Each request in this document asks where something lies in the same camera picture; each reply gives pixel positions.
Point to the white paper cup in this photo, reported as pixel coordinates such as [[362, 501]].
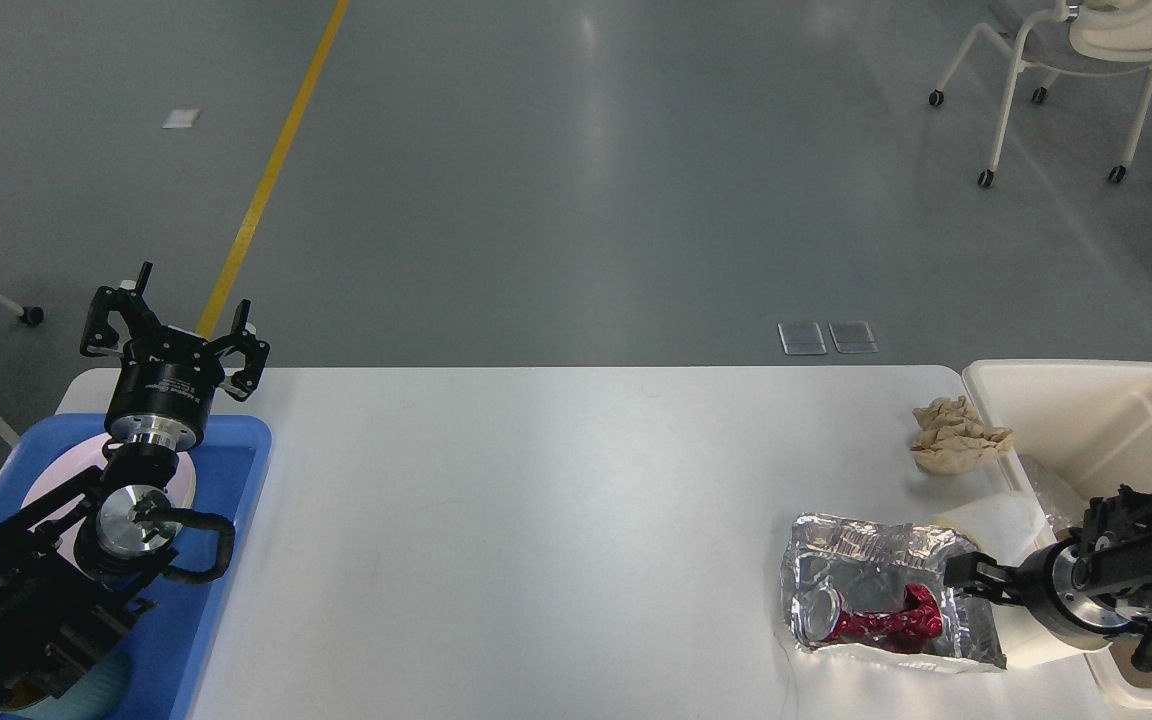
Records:
[[1025, 642]]

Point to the teal mug yellow inside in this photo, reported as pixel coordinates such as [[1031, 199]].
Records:
[[94, 696]]

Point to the white tissue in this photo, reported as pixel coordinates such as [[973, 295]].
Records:
[[1005, 525]]

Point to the pink plate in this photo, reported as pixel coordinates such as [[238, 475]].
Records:
[[87, 453]]

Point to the brown paper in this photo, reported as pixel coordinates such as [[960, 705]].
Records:
[[954, 439]]

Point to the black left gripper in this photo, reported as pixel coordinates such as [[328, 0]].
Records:
[[165, 388]]

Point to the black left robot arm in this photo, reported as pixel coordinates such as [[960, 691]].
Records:
[[76, 562]]

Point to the white plastic bin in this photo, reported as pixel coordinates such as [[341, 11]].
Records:
[[1091, 422]]

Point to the white chair on wheels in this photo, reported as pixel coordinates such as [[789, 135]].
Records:
[[1089, 39]]

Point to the crushed red soda can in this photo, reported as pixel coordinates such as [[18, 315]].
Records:
[[825, 619]]

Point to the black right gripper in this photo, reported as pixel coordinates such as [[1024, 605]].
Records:
[[1044, 586]]

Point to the aluminium foil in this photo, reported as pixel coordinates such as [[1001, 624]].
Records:
[[870, 564], [1062, 506]]

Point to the blue plastic tray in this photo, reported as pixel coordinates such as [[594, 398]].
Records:
[[171, 643]]

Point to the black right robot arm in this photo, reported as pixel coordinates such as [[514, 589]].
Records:
[[1091, 589]]

